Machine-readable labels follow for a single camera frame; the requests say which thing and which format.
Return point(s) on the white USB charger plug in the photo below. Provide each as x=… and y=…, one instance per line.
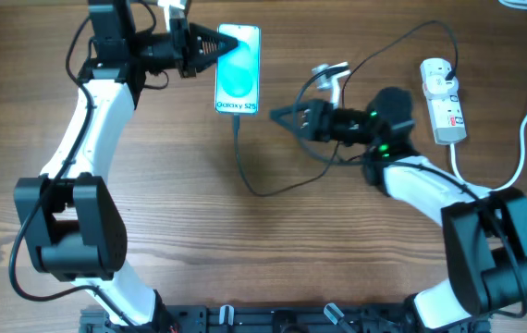
x=438, y=87

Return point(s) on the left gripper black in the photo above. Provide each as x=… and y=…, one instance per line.
x=181, y=32

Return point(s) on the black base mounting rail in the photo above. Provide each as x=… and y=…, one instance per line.
x=380, y=317

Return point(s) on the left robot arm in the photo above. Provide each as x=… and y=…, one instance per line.
x=69, y=222

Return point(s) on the smartphone with cyan screen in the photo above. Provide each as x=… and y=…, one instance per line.
x=237, y=89

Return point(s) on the white power strip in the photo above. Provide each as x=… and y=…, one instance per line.
x=446, y=116

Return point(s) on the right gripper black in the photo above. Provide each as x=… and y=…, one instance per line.
x=314, y=120

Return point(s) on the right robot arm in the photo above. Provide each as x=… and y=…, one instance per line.
x=484, y=230

